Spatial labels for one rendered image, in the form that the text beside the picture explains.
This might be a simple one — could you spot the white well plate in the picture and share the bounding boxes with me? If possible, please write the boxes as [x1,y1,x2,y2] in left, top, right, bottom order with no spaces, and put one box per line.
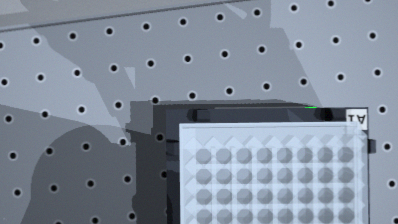
[179,121,368,224]

